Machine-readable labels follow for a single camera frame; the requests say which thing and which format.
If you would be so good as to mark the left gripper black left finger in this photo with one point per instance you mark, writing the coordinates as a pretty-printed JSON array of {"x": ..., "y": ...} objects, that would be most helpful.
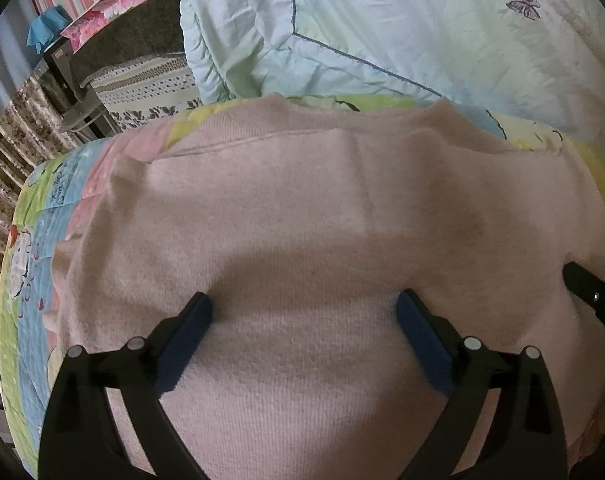
[{"x": 104, "y": 418}]

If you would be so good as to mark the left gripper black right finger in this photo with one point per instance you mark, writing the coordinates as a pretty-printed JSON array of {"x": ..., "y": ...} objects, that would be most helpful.
[{"x": 502, "y": 418}]

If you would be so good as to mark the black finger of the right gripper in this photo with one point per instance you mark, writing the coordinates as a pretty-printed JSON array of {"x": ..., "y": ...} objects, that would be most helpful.
[{"x": 587, "y": 287}]

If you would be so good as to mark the pink knit sweater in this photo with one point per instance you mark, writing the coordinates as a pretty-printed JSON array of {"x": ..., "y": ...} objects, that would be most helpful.
[{"x": 322, "y": 269}]

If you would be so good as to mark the colourful cartoon striped quilt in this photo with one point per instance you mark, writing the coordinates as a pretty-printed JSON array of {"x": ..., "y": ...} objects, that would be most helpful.
[{"x": 32, "y": 269}]

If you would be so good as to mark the light blue embroidered comforter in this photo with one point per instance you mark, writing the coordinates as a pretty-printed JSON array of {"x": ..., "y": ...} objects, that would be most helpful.
[{"x": 537, "y": 59}]

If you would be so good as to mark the round glass side table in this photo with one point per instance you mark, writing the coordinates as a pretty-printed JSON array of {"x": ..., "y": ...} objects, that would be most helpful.
[{"x": 88, "y": 121}]

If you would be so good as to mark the floral brown curtain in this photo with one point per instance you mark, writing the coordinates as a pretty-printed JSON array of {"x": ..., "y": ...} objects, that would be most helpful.
[{"x": 30, "y": 133}]

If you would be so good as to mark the dotted striped folded bedding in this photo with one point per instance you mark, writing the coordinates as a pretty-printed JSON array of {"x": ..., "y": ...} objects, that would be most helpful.
[{"x": 148, "y": 88}]

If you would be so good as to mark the black bedside cabinet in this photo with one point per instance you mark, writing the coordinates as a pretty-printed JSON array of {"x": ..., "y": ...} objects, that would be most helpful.
[{"x": 55, "y": 76}]

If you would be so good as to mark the dark brown blanket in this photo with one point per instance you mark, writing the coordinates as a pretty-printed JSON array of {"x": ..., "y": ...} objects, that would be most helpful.
[{"x": 150, "y": 30}]

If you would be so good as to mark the blue cloth on cabinet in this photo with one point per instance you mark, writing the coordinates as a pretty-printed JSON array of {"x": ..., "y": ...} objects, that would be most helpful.
[{"x": 46, "y": 28}]

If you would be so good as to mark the pink floral gift bag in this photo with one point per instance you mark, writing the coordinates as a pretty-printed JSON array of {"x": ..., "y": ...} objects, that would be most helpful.
[{"x": 96, "y": 18}]

